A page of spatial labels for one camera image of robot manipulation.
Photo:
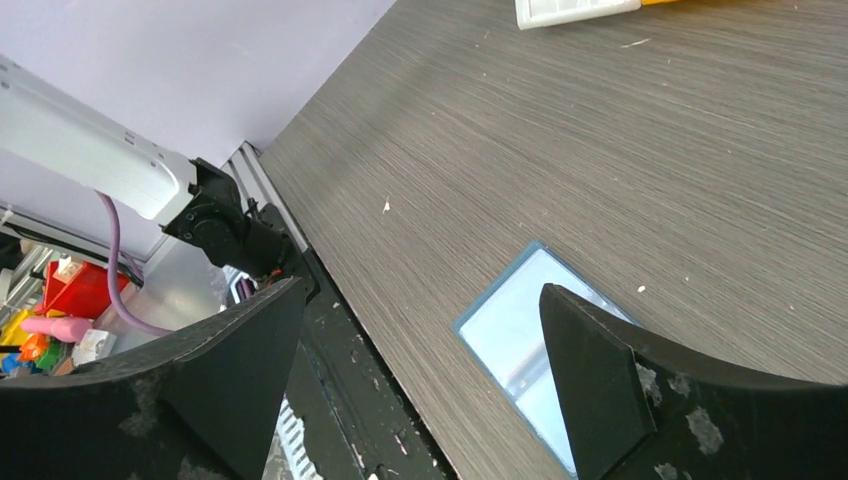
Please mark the white plastic bin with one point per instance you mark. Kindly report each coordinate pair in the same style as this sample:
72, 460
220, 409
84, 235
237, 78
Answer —
531, 14

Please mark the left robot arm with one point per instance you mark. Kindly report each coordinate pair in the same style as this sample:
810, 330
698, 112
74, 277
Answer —
190, 199

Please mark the blue card holder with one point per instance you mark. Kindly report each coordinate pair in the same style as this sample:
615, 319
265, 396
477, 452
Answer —
502, 329

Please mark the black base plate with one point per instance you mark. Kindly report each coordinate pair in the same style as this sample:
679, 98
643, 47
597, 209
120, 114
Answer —
344, 415

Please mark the red plastic bin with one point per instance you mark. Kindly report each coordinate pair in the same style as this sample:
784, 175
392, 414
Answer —
85, 294

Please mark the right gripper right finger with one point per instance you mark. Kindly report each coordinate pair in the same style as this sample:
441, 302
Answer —
639, 406

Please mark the orange plastic bin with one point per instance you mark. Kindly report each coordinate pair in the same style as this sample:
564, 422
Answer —
656, 2

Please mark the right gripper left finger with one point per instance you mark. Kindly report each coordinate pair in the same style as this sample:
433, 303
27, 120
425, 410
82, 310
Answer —
199, 403

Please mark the pink toy object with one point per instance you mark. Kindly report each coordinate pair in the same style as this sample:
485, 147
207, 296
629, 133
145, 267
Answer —
65, 329

